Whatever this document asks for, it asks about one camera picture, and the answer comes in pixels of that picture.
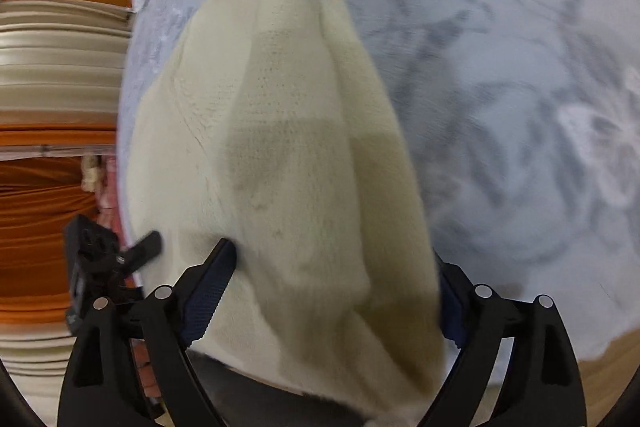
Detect cream knit cardigan red buttons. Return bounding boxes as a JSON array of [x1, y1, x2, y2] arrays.
[[126, 0, 444, 426]]

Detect pink blanket pile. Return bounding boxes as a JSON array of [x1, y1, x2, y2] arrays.
[[96, 156, 126, 248]]

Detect beige plush toy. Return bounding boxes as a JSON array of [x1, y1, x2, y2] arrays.
[[80, 154, 103, 193]]

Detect orange curtain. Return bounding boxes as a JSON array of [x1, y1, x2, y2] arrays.
[[0, 126, 122, 341]]

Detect cream curtain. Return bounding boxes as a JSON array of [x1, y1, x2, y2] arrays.
[[1, 0, 132, 127]]

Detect blue butterfly print bedsheet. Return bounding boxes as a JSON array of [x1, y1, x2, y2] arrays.
[[118, 0, 639, 360]]

